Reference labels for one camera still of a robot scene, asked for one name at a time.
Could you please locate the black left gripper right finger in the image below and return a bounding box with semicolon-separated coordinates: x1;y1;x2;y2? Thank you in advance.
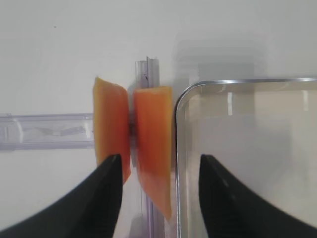
199;154;317;238

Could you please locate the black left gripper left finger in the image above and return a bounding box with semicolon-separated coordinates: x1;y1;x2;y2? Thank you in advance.
0;154;123;238

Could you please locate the orange cheese slice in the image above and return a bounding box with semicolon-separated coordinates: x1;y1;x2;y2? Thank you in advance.
93;77;131;182
133;86;172;220

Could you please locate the clear cheese pusher track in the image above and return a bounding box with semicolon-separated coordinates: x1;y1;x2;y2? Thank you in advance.
0;114;94;151

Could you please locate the white rectangular serving tray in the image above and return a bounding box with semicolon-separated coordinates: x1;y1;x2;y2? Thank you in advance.
174;77;317;238

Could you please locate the clear left rack front rail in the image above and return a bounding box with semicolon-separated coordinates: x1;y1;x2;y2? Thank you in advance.
133;57;173;238

